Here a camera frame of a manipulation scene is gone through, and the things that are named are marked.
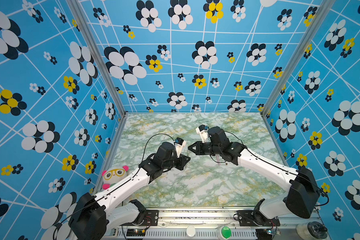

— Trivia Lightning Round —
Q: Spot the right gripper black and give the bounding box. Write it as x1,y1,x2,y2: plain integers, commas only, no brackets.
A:
187,141,222,157

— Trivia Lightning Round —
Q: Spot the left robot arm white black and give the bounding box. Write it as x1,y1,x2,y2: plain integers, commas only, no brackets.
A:
68,141,190,240

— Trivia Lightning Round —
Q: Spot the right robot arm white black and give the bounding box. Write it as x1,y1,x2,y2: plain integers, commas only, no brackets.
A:
189,125,321,225

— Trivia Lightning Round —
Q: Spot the plush toy pink green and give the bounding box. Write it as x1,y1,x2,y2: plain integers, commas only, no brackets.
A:
102,166,129,190

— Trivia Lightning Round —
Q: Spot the white push button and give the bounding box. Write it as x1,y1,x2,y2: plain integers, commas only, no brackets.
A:
186,226,196,238

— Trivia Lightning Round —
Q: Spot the green push button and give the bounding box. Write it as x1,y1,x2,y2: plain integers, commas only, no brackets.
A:
217,226,232,240

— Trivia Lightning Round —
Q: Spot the tape roll spool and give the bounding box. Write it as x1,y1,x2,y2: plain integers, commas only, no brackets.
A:
296,222,328,240

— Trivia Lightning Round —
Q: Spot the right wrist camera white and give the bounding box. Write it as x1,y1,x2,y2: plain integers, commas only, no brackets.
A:
196,125,209,143

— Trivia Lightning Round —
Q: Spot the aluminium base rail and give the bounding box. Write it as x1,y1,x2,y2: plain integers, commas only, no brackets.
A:
68,206,331,240

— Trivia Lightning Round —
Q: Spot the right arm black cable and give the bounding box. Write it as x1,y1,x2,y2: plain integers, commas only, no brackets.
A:
209,130,330,208

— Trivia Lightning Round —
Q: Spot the right aluminium corner post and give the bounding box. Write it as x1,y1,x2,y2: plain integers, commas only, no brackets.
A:
261,0,336,120

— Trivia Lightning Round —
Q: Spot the aluminium corner post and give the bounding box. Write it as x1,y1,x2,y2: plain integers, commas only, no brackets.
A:
67,0,126,118
261,0,336,120

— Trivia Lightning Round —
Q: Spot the left aluminium corner post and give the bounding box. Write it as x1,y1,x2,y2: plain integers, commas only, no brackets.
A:
67,0,126,118

